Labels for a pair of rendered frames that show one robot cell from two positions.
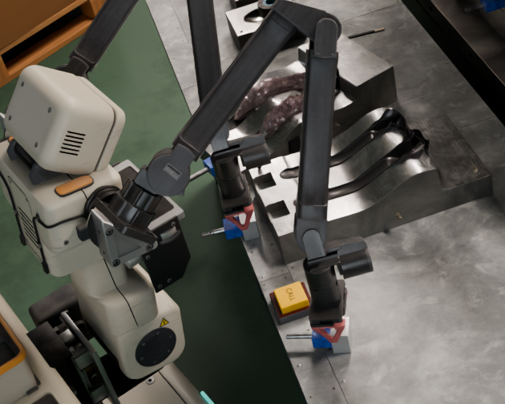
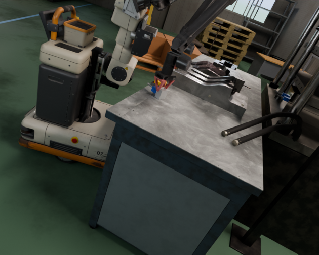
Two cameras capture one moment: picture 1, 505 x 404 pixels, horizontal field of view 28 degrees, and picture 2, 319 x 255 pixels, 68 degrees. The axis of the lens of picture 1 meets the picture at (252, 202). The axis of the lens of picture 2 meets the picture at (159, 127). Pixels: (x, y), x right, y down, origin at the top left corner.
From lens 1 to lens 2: 1.21 m
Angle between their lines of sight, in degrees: 18
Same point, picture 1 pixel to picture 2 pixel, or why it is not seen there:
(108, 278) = (123, 39)
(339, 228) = (191, 84)
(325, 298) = (165, 67)
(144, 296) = (127, 52)
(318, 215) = (185, 37)
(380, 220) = (203, 93)
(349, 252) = (184, 57)
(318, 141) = (205, 16)
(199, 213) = not seen: hidden behind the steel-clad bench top
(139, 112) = not seen: hidden behind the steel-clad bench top
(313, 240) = (176, 42)
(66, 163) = not seen: outside the picture
